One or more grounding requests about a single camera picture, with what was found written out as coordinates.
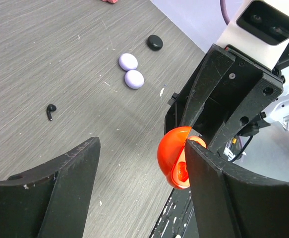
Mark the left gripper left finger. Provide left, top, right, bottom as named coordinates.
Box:
left=0, top=137, right=101, bottom=238

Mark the orange earbud case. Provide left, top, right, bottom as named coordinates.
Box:
left=157, top=126, right=207, bottom=189

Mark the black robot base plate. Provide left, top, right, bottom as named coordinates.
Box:
left=150, top=188, right=199, bottom=238

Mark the lilac earbud charging case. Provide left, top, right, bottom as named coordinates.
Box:
left=118, top=53, right=138, bottom=71

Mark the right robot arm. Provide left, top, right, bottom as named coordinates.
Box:
left=164, top=45, right=289, bottom=152

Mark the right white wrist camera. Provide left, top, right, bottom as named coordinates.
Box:
left=216, top=0, right=289, bottom=69

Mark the salmon folded cloth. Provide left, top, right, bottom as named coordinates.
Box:
left=102, top=0, right=118, bottom=4

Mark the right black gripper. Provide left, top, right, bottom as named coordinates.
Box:
left=164, top=44, right=283, bottom=152

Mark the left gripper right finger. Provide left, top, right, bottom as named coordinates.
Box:
left=185, top=140, right=289, bottom=238

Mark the black earbud top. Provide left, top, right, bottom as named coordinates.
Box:
left=46, top=104, right=57, bottom=121

